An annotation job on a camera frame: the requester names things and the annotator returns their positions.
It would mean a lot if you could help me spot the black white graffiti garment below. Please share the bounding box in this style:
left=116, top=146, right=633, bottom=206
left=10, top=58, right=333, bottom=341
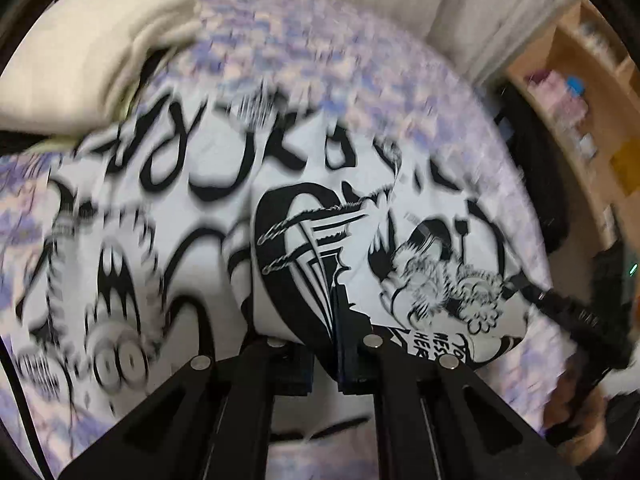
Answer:
left=11, top=86, right=528, bottom=436

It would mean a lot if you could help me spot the person right hand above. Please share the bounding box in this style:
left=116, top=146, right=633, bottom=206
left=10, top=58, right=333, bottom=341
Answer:
left=542, top=366, right=615, bottom=477

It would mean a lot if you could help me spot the purple cat print blanket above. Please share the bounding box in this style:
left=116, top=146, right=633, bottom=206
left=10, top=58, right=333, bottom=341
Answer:
left=0, top=0, right=566, bottom=478

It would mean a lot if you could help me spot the wooden shelf unit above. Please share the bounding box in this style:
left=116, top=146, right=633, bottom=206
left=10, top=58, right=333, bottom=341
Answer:
left=506, top=0, right=639, bottom=248

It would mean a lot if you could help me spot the cream folded garment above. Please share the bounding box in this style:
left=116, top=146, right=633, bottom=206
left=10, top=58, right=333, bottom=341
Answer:
left=1, top=0, right=202, bottom=136

